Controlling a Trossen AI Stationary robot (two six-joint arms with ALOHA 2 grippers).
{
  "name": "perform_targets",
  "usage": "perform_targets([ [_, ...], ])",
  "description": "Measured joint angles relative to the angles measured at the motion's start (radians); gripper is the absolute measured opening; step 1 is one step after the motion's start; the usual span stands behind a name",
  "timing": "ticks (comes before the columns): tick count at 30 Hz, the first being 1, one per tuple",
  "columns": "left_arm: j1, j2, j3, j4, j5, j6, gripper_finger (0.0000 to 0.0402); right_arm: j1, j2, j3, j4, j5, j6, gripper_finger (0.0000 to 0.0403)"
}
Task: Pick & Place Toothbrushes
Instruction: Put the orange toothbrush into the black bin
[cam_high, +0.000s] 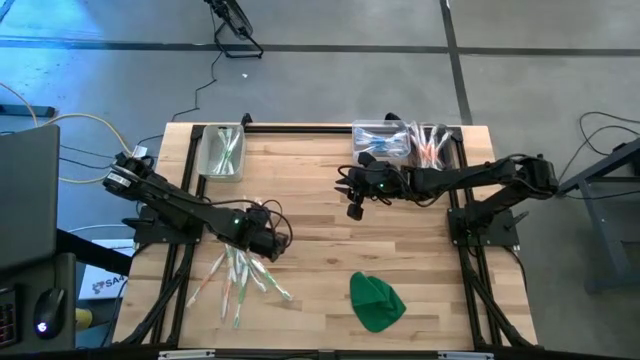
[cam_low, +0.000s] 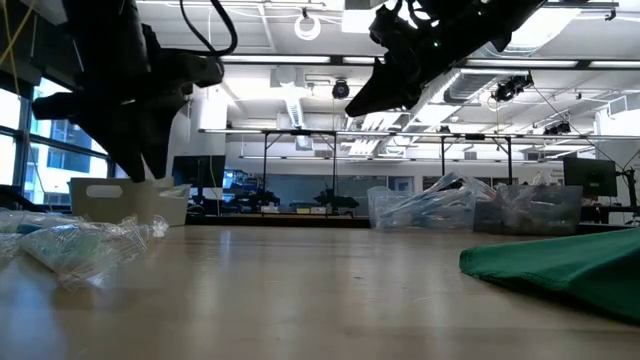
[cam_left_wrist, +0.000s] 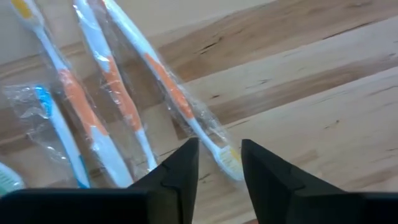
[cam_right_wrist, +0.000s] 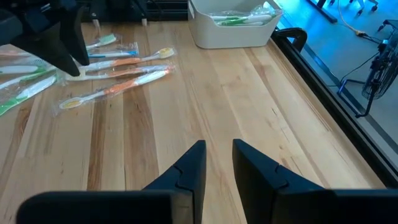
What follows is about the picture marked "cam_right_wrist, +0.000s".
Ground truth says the black standing desk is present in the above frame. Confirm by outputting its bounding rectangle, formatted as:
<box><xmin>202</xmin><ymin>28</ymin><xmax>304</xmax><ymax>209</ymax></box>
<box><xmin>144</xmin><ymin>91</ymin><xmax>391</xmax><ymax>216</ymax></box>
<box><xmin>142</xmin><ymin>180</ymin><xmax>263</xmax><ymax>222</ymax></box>
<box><xmin>306</xmin><ymin>0</ymin><xmax>339</xmax><ymax>24</ymax></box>

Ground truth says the black floor fan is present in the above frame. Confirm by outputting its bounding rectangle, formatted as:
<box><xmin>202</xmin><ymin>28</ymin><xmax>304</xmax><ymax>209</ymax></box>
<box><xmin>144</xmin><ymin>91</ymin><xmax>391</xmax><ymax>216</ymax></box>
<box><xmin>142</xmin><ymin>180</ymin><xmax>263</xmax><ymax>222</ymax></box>
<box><xmin>337</xmin><ymin>19</ymin><xmax>398</xmax><ymax>118</ymax></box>

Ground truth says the grey rolling office chair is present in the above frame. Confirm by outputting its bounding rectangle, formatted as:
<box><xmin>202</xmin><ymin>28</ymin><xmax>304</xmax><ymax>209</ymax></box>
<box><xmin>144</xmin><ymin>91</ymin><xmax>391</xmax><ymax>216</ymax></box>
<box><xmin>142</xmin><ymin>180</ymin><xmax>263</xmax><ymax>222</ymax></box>
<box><xmin>328</xmin><ymin>0</ymin><xmax>381</xmax><ymax>17</ymax></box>

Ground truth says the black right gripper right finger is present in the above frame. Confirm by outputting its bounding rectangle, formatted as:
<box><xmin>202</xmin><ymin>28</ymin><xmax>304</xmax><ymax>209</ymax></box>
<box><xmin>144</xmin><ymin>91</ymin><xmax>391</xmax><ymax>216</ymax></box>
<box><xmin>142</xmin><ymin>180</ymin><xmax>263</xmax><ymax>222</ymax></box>
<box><xmin>232</xmin><ymin>139</ymin><xmax>398</xmax><ymax>224</ymax></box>

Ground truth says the yellow extension cable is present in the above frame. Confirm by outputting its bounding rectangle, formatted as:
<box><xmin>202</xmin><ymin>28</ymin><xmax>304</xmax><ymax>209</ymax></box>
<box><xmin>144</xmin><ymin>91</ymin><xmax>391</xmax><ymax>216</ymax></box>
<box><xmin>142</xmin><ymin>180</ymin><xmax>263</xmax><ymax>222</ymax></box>
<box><xmin>336</xmin><ymin>0</ymin><xmax>369</xmax><ymax>35</ymax></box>

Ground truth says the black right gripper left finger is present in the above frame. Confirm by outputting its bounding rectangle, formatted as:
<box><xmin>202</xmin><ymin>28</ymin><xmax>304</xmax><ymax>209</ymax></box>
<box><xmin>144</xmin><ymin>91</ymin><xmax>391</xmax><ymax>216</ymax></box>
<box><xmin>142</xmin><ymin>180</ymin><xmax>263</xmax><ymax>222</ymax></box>
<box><xmin>17</xmin><ymin>139</ymin><xmax>207</xmax><ymax>224</ymax></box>

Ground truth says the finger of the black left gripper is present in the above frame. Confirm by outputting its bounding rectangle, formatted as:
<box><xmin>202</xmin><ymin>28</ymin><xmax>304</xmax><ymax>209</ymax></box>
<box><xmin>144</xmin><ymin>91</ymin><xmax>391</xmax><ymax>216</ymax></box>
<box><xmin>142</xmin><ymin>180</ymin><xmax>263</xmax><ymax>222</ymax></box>
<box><xmin>11</xmin><ymin>21</ymin><xmax>81</xmax><ymax>78</ymax></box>
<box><xmin>61</xmin><ymin>6</ymin><xmax>91</xmax><ymax>67</ymax></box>

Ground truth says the black frame clamp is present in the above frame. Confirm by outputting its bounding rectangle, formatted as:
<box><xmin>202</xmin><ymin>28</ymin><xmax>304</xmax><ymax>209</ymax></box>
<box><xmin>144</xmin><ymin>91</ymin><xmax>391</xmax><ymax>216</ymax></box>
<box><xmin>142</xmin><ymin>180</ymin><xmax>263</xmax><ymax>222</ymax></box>
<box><xmin>271</xmin><ymin>27</ymin><xmax>308</xmax><ymax>54</ymax></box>

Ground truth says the black floor cable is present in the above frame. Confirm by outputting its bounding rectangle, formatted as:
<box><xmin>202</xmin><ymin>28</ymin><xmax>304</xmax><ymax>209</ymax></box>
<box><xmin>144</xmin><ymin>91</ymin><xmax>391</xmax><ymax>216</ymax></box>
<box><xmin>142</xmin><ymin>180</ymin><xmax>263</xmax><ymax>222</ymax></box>
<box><xmin>338</xmin><ymin>51</ymin><xmax>380</xmax><ymax>85</ymax></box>

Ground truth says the frosted white plastic bin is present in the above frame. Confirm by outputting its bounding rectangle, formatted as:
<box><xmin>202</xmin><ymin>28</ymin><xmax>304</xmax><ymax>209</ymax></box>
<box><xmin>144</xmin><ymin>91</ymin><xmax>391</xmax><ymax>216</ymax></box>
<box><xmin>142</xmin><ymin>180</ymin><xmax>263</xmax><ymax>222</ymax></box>
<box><xmin>187</xmin><ymin>0</ymin><xmax>284</xmax><ymax>50</ymax></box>

